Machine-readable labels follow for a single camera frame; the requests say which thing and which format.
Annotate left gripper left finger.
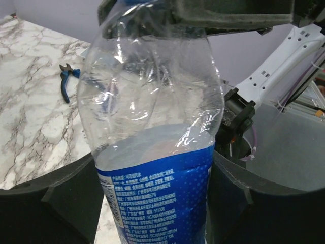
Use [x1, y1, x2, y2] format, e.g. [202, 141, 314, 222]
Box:
[1, 155, 104, 243]

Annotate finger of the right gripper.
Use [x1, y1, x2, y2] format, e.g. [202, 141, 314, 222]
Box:
[97, 1, 295, 38]

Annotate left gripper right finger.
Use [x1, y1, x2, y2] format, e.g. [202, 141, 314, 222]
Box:
[207, 151, 324, 243]

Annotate crushed blue label bottle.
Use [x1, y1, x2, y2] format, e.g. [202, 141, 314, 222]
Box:
[77, 1, 224, 243]

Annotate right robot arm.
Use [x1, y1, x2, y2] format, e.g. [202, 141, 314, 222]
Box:
[158, 1, 324, 162]

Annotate white network switch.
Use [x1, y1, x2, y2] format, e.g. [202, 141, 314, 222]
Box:
[80, 49, 88, 58]

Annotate blue handled pliers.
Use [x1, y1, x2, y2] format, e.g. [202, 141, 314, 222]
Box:
[59, 63, 81, 104]

